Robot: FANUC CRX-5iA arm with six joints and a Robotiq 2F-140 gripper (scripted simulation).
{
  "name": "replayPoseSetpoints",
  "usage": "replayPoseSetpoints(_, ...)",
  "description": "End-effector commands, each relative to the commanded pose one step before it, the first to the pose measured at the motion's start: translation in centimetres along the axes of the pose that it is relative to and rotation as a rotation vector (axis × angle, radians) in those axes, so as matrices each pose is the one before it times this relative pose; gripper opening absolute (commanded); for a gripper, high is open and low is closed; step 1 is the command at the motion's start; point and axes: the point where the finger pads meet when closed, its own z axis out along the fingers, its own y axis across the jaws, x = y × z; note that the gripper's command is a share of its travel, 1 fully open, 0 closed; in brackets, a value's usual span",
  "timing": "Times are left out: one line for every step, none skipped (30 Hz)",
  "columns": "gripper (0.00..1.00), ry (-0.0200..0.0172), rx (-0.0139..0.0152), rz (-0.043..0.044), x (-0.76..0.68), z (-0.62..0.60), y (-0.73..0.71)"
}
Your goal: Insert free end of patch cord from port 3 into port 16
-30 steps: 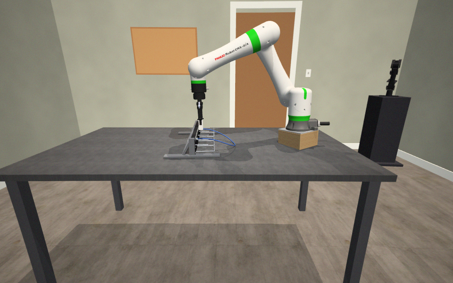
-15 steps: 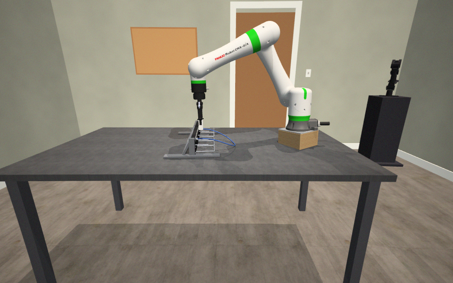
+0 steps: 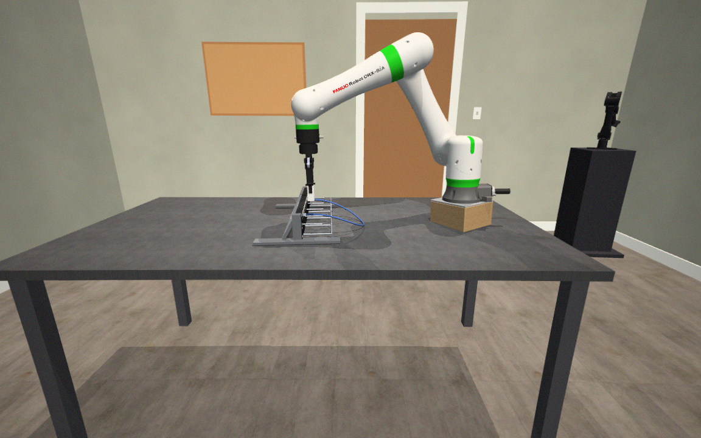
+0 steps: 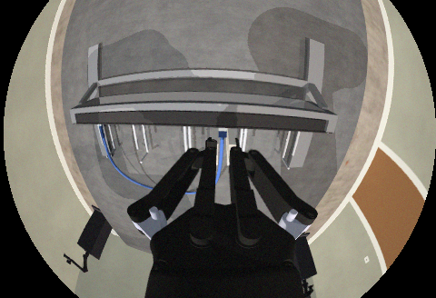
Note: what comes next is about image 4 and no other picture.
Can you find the white cable plug with dark blue boot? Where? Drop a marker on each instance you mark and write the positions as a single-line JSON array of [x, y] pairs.
[[223, 132]]

